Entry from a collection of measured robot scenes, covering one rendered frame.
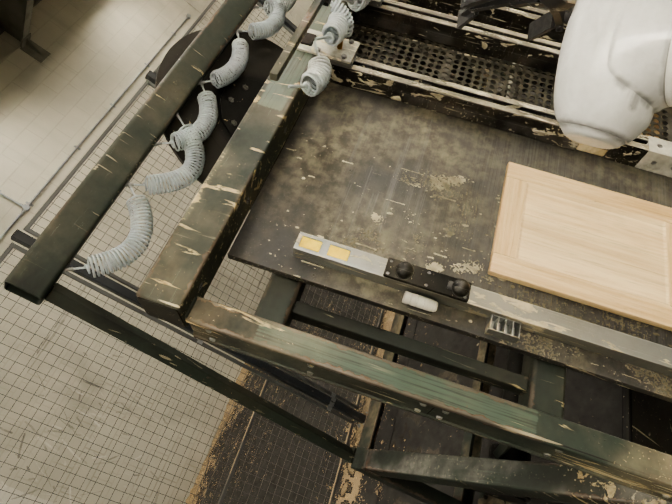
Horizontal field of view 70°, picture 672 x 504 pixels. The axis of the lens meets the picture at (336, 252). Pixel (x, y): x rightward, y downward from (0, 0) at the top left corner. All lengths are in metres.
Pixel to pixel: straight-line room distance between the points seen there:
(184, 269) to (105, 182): 0.61
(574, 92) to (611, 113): 0.04
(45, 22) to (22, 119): 1.37
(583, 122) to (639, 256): 0.88
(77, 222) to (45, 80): 5.21
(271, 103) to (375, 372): 0.76
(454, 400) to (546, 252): 0.48
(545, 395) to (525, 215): 0.46
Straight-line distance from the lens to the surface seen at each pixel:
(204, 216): 1.12
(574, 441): 1.11
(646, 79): 0.59
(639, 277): 1.40
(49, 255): 1.50
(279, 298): 1.15
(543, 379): 1.22
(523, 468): 1.61
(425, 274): 1.12
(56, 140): 6.30
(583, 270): 1.33
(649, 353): 1.28
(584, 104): 0.59
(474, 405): 1.04
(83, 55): 7.01
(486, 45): 1.79
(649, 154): 1.63
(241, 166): 1.20
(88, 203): 1.56
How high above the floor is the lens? 2.04
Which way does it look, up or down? 22 degrees down
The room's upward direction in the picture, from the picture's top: 56 degrees counter-clockwise
